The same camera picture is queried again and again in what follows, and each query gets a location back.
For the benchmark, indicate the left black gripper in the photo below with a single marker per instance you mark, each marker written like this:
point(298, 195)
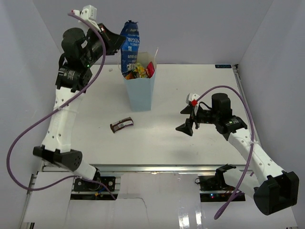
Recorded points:
point(113, 41)

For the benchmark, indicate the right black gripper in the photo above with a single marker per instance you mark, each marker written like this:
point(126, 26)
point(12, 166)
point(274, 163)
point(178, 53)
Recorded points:
point(187, 127)

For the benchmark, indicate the blue snack bag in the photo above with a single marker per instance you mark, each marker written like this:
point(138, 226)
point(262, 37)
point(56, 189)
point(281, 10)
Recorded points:
point(129, 49)

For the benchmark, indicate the orange chips bag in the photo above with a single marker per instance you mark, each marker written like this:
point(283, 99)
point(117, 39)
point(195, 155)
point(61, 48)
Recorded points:
point(130, 76)

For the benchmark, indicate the yellow green candy bag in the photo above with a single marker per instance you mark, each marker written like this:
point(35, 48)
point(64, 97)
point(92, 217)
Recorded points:
point(139, 71)

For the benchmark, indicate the small red candy wrapper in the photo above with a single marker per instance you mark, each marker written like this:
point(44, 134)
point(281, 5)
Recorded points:
point(150, 69)

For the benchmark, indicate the brown chocolate bar wrapper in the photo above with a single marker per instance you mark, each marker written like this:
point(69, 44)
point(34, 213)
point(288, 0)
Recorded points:
point(121, 124)

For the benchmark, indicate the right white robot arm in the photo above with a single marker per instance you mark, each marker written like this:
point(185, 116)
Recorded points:
point(272, 189)

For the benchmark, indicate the light blue paper bag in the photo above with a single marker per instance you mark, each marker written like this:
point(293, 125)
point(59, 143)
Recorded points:
point(140, 90)

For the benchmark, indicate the right blue corner label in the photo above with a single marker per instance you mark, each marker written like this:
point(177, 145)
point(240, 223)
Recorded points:
point(223, 66)

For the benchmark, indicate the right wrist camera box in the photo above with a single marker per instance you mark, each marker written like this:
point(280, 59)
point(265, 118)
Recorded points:
point(191, 100)

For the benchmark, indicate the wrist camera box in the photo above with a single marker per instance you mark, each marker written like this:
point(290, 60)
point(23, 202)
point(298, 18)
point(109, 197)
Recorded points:
point(191, 100)
point(88, 13)

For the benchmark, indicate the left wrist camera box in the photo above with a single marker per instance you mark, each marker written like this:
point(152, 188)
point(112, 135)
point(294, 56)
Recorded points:
point(88, 13)

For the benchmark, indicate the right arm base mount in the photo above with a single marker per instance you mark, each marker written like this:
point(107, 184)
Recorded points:
point(210, 192)

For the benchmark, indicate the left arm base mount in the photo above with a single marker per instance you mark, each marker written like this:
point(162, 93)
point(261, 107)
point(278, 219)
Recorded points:
point(104, 184)

